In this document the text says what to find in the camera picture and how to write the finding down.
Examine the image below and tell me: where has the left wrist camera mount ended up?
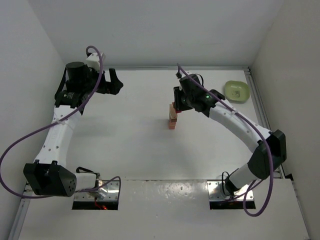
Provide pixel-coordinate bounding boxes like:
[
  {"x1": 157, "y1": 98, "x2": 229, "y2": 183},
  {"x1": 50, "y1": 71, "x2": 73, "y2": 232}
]
[{"x1": 85, "y1": 52, "x2": 101, "y2": 72}]

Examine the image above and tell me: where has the natural wood long block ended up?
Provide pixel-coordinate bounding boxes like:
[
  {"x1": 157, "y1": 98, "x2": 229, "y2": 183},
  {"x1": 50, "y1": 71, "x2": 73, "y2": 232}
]
[{"x1": 169, "y1": 103, "x2": 176, "y2": 114}]

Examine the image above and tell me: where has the metal base plate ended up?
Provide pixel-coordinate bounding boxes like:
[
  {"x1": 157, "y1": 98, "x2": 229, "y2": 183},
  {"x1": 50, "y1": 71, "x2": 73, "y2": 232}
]
[
  {"x1": 73, "y1": 179, "x2": 120, "y2": 202},
  {"x1": 206, "y1": 180, "x2": 249, "y2": 203}
]

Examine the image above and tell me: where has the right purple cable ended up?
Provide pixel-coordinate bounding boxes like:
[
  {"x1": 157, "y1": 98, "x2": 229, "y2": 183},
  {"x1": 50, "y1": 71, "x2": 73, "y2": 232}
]
[{"x1": 176, "y1": 63, "x2": 274, "y2": 217}]

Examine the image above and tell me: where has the natural wood cube block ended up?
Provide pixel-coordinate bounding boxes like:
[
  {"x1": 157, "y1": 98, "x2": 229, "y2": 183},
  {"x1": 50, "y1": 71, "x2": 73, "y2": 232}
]
[{"x1": 169, "y1": 113, "x2": 178, "y2": 120}]

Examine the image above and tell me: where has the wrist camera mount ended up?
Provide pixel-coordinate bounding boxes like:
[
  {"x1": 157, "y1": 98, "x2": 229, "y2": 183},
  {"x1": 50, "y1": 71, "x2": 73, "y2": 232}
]
[
  {"x1": 85, "y1": 52, "x2": 101, "y2": 72},
  {"x1": 176, "y1": 72, "x2": 182, "y2": 79}
]

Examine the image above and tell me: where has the purple cable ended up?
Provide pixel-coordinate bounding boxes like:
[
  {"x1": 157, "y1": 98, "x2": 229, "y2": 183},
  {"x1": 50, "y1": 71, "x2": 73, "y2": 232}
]
[
  {"x1": 0, "y1": 45, "x2": 122, "y2": 200},
  {"x1": 176, "y1": 63, "x2": 274, "y2": 217}
]

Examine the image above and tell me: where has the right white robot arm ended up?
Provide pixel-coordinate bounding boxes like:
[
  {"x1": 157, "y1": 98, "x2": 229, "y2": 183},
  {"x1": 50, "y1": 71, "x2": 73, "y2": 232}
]
[{"x1": 173, "y1": 72, "x2": 287, "y2": 195}]

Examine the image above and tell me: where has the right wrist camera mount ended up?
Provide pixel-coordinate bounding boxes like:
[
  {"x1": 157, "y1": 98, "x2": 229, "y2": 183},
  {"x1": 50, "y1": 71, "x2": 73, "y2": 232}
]
[{"x1": 176, "y1": 72, "x2": 182, "y2": 79}]

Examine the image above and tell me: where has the magenta roof block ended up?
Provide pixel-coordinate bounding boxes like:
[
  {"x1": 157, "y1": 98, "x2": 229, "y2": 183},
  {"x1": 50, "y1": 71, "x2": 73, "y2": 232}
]
[{"x1": 172, "y1": 102, "x2": 182, "y2": 114}]

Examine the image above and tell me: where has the orange cube block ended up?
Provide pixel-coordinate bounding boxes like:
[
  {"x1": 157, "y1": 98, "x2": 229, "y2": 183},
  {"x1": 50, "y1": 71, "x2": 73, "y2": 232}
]
[{"x1": 168, "y1": 122, "x2": 176, "y2": 130}]

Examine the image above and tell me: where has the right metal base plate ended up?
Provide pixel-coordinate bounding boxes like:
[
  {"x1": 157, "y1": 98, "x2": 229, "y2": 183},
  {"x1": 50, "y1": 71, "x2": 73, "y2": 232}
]
[{"x1": 206, "y1": 180, "x2": 249, "y2": 203}]

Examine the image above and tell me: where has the green plastic bowl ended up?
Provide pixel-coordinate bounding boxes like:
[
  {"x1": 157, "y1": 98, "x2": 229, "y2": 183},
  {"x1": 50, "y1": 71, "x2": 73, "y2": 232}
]
[{"x1": 224, "y1": 80, "x2": 250, "y2": 104}]

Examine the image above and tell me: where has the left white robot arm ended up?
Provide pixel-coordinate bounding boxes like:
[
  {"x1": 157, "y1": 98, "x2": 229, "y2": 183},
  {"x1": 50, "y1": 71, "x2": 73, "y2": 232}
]
[{"x1": 23, "y1": 62, "x2": 124, "y2": 197}]

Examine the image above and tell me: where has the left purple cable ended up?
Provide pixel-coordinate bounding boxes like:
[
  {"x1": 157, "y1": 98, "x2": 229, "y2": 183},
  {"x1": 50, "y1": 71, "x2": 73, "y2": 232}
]
[{"x1": 0, "y1": 45, "x2": 122, "y2": 200}]

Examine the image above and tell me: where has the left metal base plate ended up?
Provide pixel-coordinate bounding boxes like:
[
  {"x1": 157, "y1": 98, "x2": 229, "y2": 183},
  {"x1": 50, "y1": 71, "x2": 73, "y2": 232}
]
[{"x1": 73, "y1": 179, "x2": 120, "y2": 202}]

